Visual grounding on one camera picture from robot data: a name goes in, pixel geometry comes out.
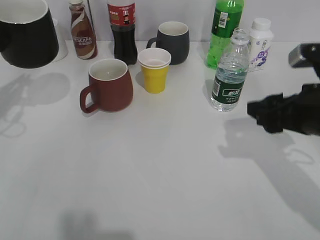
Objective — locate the black mug white inside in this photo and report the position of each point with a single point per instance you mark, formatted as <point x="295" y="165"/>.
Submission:
<point x="28" y="37"/>

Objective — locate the red mug white inside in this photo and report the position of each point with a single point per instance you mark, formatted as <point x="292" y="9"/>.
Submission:
<point x="110" y="87"/>

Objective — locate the white milk bottle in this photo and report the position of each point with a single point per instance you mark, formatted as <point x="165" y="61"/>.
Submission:
<point x="260" y="42"/>

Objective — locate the dark grey mug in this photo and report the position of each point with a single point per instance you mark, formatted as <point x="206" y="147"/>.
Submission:
<point x="174" y="37"/>

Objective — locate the cola bottle red label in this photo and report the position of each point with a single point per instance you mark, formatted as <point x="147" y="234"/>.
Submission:
<point x="122" y="18"/>

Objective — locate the yellow paper cup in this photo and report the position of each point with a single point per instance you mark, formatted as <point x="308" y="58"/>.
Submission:
<point x="154" y="63"/>

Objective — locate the green soda bottle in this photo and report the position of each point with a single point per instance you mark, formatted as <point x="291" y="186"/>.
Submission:
<point x="227" y="17"/>

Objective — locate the Nescafe coffee bottle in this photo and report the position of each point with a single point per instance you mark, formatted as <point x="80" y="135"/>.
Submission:
<point x="83" y="36"/>

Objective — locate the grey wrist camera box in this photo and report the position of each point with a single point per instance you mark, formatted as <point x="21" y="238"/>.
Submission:
<point x="305" y="55"/>

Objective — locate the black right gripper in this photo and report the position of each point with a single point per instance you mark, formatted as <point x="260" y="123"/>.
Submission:
<point x="299" y="113"/>

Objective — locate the clear water bottle green label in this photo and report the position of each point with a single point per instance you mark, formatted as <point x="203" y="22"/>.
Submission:
<point x="231" y="72"/>

